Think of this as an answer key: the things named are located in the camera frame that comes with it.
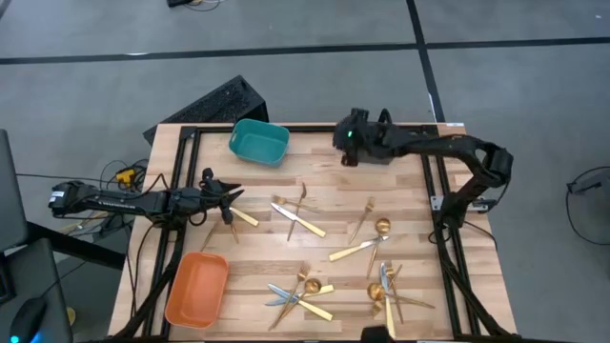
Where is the thin black floor cable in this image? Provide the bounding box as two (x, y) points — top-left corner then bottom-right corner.
(16, 171), (118, 185)

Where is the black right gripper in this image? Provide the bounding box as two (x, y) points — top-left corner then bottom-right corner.
(333, 108), (399, 167)

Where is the black device with cables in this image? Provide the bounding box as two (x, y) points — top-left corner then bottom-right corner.
(166, 0), (223, 11)

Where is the orange plastic bin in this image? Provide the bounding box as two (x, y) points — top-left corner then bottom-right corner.
(164, 251), (230, 330)

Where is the yellow cable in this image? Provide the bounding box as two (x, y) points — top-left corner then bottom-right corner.
(59, 212), (113, 234)

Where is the grey monitor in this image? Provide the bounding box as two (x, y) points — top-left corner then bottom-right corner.
(0, 128), (29, 252)

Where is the dark grey desk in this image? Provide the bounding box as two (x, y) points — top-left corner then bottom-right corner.
(0, 237), (72, 343)

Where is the gold fork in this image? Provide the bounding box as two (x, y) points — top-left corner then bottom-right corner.
(369, 264), (404, 319)
(384, 265), (405, 325)
(347, 196), (376, 247)
(268, 261), (313, 333)
(271, 193), (319, 213)
(199, 221), (220, 252)

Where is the teal plastic bin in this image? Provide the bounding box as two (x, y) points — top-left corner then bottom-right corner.
(228, 118), (291, 168)

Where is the black computer mouse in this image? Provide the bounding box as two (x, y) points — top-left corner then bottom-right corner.
(9, 295), (49, 343)

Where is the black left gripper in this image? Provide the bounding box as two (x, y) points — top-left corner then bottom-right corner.
(178, 166), (246, 226)

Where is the black perforated box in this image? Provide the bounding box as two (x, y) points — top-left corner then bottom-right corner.
(142, 74), (270, 144)

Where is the black blurry object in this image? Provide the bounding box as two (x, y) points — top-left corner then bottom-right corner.
(360, 325), (397, 343)

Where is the black desk bar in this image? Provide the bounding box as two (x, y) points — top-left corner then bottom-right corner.
(23, 221), (128, 271)

